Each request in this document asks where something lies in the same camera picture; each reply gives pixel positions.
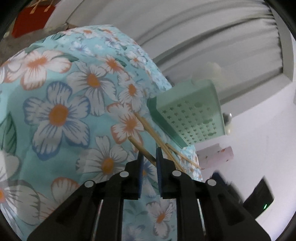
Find floral blue tablecloth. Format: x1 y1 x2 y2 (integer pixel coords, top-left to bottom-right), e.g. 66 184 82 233
0 24 204 241

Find beige silicone ladle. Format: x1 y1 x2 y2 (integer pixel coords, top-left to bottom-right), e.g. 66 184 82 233
192 62 227 85

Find wooden chopstick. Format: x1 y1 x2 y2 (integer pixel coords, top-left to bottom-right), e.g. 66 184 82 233
128 136 156 166
166 143 201 169
141 117 183 172
134 112 186 173

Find pink floral paper roll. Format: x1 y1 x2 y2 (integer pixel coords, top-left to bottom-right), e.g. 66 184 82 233
196 144 234 170

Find mint green utensil holder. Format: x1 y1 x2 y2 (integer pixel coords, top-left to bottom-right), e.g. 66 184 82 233
147 79 226 148

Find metal spoon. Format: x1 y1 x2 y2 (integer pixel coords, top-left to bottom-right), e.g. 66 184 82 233
222 113 232 125

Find grey curtain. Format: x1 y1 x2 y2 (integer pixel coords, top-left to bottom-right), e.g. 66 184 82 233
67 0 285 105

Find red gift bag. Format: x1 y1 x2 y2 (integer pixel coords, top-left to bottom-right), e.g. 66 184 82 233
11 1 55 38

